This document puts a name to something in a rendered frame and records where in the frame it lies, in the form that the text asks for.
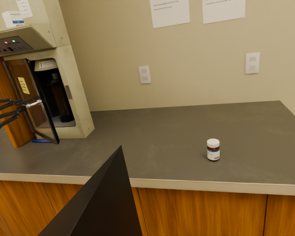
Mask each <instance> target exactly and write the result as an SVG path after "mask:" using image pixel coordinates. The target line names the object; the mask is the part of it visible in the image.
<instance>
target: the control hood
mask: <svg viewBox="0 0 295 236"><path fill-rule="evenodd" d="M14 36H19V37H20V38H21V39H22V40H23V41H25V42H26V43H27V44H28V45H29V46H31V47H32V48H33V49H34V50H29V51H23V52H15V53H10V54H4V55H1V54H0V57H1V56H7V55H13V54H19V53H25V52H32V51H38V50H44V49H50V48H55V47H57V46H56V43H55V40H54V37H53V33H52V30H51V27H50V24H49V23H28V24H24V25H19V26H14V27H10V28H5V29H0V39H3V38H8V37H14Z"/></svg>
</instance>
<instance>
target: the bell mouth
mask: <svg viewBox="0 0 295 236"><path fill-rule="evenodd" d="M54 68H58V66H57V62H56V60H55V59H54V58H46V59H38V60H35V69H34V71H43V70H49V69H54Z"/></svg>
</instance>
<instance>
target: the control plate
mask: <svg viewBox="0 0 295 236"><path fill-rule="evenodd" d="M13 40H14V41H15V42H13ZM5 42H7V43H5ZM23 46H25V47H24V48H23ZM7 47H10V48H11V49H13V50H14V51H10V50H9V49H8V48H7ZM14 47H15V48H16V49H14ZM19 47H20V48H19ZM3 49H6V50H7V51H6V52H5V51H3ZM29 50H34V49H33V48H32V47H31V46H29V45H28V44H27V43H26V42H25V41H23V40H22V39H21V38H20V37H19V36H14V37H8V38H3V39H0V51H1V52H0V54H1V55H4V54H10V53H15V52H23V51H29Z"/></svg>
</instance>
